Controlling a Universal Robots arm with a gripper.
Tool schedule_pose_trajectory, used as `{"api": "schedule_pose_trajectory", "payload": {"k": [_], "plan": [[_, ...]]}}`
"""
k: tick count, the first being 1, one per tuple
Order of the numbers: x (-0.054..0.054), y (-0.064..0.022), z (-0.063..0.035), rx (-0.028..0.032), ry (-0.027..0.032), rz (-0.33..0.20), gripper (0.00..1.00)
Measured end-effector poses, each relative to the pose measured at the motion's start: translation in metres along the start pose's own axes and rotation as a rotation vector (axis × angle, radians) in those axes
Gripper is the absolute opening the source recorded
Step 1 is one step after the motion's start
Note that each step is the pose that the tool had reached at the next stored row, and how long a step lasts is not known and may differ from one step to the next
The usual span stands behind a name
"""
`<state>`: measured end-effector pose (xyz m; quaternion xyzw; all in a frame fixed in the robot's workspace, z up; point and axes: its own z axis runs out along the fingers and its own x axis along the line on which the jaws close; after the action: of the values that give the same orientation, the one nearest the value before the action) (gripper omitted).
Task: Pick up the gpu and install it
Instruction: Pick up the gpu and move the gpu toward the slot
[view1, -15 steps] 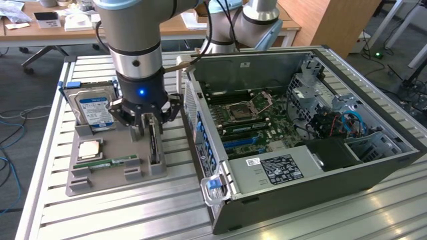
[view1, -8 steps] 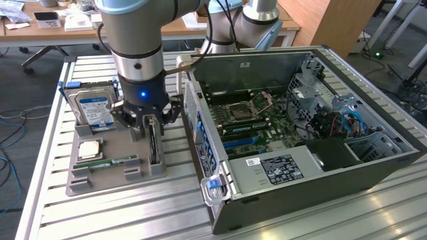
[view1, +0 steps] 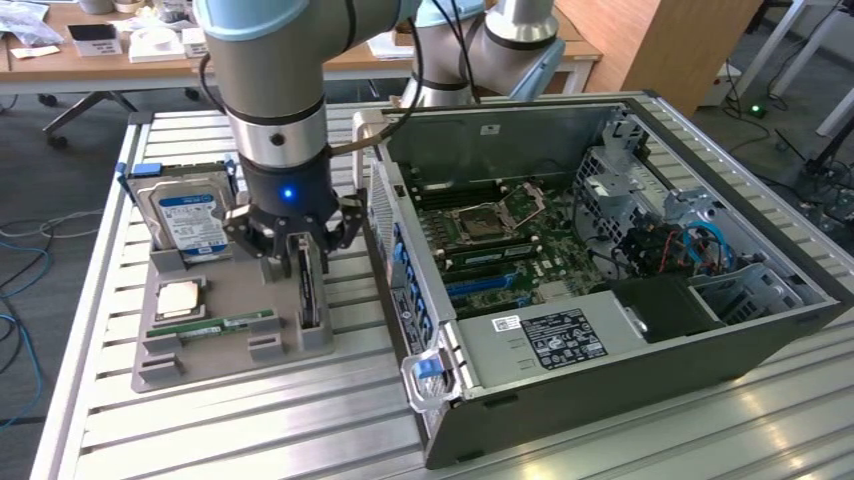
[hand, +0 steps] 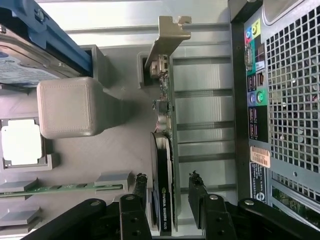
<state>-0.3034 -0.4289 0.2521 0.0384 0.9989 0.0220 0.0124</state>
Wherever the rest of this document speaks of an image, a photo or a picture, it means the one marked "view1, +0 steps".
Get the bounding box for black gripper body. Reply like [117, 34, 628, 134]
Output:
[239, 149, 343, 234]

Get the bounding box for black graphics card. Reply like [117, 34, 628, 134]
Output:
[292, 234, 325, 332]

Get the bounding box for blue label hard drive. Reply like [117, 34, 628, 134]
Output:
[117, 153, 243, 264]

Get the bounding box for grey parts rack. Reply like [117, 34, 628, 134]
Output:
[130, 234, 336, 392]

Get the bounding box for silver CPU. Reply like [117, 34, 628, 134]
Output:
[154, 279, 205, 320]

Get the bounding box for green RAM stick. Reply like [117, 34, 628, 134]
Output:
[145, 309, 276, 337]
[445, 243, 540, 266]

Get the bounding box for CPU socket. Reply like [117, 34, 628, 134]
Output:
[452, 204, 515, 246]

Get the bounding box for blue expansion slot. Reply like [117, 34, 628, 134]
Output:
[444, 273, 523, 297]

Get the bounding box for silver socket cover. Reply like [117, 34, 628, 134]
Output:
[496, 182, 552, 231]

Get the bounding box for white paper stack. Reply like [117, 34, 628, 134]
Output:
[365, 33, 415, 61]

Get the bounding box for small white box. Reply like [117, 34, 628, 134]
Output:
[180, 27, 209, 59]

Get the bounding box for green motherboard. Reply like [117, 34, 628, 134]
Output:
[405, 172, 608, 321]

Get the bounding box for grey power supply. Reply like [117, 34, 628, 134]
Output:
[452, 292, 648, 391]

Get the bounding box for grey desk leg casters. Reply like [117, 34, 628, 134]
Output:
[38, 89, 201, 149]

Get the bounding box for white round stand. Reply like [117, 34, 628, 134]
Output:
[128, 27, 186, 64]

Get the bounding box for wooden office desk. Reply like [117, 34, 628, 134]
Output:
[0, 0, 605, 109]

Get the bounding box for white box black top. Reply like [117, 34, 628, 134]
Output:
[65, 23, 124, 58]

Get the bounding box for perforated metal drive cage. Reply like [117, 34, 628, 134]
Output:
[572, 144, 675, 226]

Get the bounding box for clear plastic bag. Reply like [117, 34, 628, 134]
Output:
[0, 2, 65, 46]

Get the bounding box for grey open PC case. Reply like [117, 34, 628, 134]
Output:
[351, 97, 840, 470]

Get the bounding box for wooden cabinet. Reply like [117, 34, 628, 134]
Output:
[552, 0, 766, 116]

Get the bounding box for white box red dot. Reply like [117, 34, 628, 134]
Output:
[706, 64, 743, 109]

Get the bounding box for metal disk bay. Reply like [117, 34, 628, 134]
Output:
[686, 262, 806, 326]

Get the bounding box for black tripod stand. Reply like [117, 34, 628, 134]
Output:
[776, 124, 854, 221]

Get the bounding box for grey floor cable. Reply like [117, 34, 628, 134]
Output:
[0, 208, 106, 242]

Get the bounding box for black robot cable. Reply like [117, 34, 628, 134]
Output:
[331, 0, 483, 151]

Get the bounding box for blue floor cable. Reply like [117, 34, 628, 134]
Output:
[0, 239, 53, 431]

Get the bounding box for blue disk wire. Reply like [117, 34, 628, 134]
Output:
[683, 219, 736, 277]

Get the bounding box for white desk frame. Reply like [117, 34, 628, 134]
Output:
[730, 0, 854, 137]

